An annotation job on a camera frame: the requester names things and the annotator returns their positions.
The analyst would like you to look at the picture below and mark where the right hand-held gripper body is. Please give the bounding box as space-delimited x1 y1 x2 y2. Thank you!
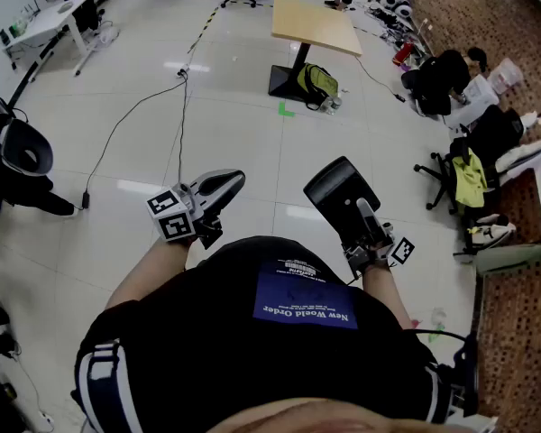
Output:
342 221 417 281

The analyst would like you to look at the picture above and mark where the green bottle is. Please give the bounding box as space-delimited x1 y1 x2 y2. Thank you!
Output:
8 15 29 38

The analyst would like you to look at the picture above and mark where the crumpled clear plastic bottle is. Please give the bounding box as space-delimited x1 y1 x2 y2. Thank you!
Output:
427 306 448 345

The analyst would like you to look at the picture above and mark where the crumpled clear plastic bag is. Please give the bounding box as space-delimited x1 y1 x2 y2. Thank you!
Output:
91 23 121 48

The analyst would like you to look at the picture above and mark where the long black floor cable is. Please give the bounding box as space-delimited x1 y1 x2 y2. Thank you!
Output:
354 55 408 104

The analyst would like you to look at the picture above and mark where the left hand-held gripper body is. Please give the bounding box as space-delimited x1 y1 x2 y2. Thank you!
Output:
146 180 225 250

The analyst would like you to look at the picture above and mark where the white desk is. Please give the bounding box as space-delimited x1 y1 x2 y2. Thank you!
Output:
2 0 98 78

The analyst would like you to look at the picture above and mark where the white round wheeled device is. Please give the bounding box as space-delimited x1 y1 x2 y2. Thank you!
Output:
377 0 415 18

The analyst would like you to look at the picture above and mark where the person's right forearm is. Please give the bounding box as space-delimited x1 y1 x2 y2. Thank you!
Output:
362 262 418 331

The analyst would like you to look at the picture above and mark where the light wooden pedestal table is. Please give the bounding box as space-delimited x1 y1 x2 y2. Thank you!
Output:
268 0 364 104

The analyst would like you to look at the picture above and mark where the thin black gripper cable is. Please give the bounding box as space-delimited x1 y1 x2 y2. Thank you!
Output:
177 72 191 189

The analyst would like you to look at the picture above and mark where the dark white-striped harness strap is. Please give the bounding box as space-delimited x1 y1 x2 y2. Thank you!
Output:
426 331 480 424
74 339 142 433

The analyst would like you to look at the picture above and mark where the yellow black striped floor tape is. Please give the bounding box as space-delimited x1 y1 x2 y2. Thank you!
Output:
187 5 222 56

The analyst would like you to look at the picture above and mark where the office chair with clothes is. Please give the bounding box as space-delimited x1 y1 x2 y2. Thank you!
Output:
413 104 527 219

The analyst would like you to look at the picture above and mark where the red bottle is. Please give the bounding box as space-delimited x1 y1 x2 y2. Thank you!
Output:
391 40 416 67

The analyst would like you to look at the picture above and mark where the green black backpack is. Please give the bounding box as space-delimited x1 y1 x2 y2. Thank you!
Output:
296 62 340 110

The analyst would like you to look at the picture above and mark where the person's left forearm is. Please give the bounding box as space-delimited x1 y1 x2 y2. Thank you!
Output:
104 236 198 310

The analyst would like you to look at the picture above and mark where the person's black printed shirt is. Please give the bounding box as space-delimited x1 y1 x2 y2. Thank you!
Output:
71 235 479 433

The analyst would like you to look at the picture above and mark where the black jacket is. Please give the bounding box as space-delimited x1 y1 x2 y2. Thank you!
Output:
470 104 526 167

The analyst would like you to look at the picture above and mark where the yellow-green jacket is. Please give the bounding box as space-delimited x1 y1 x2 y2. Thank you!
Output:
450 148 489 210

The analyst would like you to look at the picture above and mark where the black grey seat machine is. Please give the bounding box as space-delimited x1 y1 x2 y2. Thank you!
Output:
0 83 80 219

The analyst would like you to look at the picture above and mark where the black cable with adapter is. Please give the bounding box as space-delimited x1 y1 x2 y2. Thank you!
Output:
80 72 188 210

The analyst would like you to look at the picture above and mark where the grey-green flat board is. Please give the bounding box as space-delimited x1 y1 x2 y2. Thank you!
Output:
474 238 541 278

